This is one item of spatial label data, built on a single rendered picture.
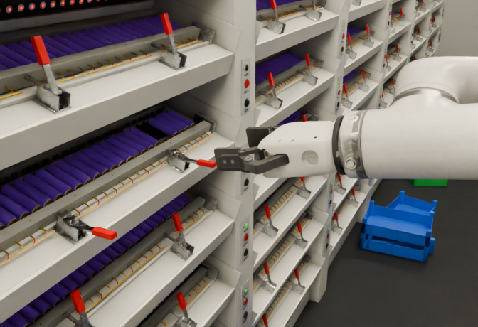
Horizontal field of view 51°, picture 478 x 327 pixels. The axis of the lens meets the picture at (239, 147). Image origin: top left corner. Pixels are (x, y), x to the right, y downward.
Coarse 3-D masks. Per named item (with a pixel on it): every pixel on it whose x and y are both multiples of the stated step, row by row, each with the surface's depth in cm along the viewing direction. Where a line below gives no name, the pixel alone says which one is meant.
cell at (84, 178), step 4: (60, 160) 81; (56, 164) 80; (60, 164) 80; (64, 164) 80; (68, 164) 81; (60, 168) 80; (64, 168) 80; (68, 168) 80; (72, 168) 80; (76, 168) 80; (68, 172) 80; (72, 172) 80; (76, 172) 80; (80, 172) 80; (76, 176) 79; (80, 176) 79; (84, 176) 79; (88, 176) 80; (80, 180) 79; (84, 180) 79; (84, 184) 79
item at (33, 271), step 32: (128, 128) 99; (224, 128) 106; (64, 160) 85; (128, 192) 82; (160, 192) 85; (96, 224) 74; (128, 224) 79; (32, 256) 65; (64, 256) 67; (0, 288) 60; (32, 288) 63; (0, 320) 60
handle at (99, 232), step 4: (76, 220) 69; (72, 224) 69; (76, 224) 70; (80, 224) 69; (76, 228) 69; (80, 228) 69; (84, 228) 68; (88, 228) 68; (92, 228) 68; (96, 228) 68; (100, 228) 68; (104, 228) 68; (92, 232) 68; (96, 232) 67; (100, 232) 67; (104, 232) 67; (108, 232) 67; (112, 232) 67; (116, 232) 67; (100, 236) 67; (104, 236) 67; (108, 236) 66; (112, 236) 66; (116, 236) 67
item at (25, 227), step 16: (192, 128) 101; (208, 128) 105; (160, 144) 93; (176, 144) 95; (192, 144) 98; (144, 160) 87; (112, 176) 81; (128, 176) 84; (144, 176) 85; (80, 192) 75; (96, 192) 77; (48, 208) 70; (64, 208) 72; (16, 224) 66; (32, 224) 67; (48, 224) 70; (0, 240) 63; (16, 240) 65
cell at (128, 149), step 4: (112, 136) 91; (108, 140) 91; (112, 140) 90; (116, 140) 91; (116, 144) 90; (120, 144) 90; (124, 144) 90; (120, 148) 90; (124, 148) 90; (128, 148) 90; (132, 148) 90; (128, 152) 89; (132, 152) 89; (136, 152) 89; (132, 156) 89
